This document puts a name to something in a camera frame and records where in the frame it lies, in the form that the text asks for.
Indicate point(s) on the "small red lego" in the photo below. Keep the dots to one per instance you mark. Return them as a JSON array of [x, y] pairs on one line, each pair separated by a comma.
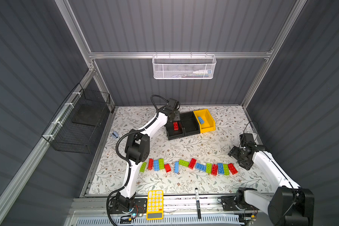
[[167, 168]]

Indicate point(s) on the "white tube in basket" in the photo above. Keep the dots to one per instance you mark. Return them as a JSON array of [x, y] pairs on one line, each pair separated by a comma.
[[203, 72]]

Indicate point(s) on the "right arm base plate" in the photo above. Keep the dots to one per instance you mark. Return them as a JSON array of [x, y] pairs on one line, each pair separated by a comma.
[[231, 203]]

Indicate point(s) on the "floral table mat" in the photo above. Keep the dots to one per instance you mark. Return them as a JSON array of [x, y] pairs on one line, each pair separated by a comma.
[[210, 147]]

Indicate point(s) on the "black marker pen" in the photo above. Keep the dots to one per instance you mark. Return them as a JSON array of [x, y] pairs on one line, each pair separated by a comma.
[[198, 203]]

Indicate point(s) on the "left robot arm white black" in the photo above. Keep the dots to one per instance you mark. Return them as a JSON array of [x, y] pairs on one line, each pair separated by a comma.
[[134, 148]]

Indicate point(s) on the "black wire basket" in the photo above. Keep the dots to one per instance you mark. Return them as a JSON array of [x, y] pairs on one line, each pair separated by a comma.
[[81, 124]]

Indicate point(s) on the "black bin left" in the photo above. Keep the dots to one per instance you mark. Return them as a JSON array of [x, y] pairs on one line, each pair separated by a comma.
[[171, 134]]

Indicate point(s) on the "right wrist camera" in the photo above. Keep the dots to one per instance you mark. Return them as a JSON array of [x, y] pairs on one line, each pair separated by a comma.
[[246, 138]]

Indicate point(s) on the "thin blue lego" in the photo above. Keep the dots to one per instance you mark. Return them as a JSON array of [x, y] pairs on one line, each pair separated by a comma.
[[176, 169]]

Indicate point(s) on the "yellow calculator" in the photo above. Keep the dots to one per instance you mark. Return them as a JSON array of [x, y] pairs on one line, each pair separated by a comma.
[[155, 205]]

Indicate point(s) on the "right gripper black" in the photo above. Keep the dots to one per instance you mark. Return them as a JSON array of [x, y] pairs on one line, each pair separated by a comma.
[[237, 154]]

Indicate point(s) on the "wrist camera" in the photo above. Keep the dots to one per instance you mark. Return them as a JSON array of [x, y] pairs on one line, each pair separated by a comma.
[[173, 104], [246, 138]]

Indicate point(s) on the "yellow bin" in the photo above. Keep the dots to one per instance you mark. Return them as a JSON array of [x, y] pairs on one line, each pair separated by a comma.
[[209, 123]]

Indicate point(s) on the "small blue grey clip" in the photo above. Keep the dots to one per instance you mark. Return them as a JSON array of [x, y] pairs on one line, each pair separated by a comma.
[[114, 134]]

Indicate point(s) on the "black bin middle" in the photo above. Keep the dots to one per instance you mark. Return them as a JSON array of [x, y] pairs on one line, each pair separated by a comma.
[[190, 124]]

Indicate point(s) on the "green lego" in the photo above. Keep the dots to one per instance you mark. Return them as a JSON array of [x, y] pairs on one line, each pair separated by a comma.
[[208, 168], [226, 169], [143, 167], [183, 163], [161, 164]]

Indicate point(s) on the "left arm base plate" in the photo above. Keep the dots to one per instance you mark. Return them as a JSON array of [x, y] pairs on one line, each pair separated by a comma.
[[137, 205]]

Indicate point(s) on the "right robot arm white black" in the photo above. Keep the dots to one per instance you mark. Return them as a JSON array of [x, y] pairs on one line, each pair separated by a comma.
[[291, 205]]

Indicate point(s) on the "white wire basket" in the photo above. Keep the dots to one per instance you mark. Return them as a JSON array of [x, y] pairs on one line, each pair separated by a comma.
[[180, 67]]

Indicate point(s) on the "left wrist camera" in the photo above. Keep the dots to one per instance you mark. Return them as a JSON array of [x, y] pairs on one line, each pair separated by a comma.
[[173, 104]]

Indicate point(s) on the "black bin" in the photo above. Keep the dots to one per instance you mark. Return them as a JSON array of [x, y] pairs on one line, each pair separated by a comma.
[[171, 134], [190, 124]]

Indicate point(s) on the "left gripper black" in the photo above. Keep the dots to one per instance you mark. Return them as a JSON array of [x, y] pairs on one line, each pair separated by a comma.
[[174, 117]]

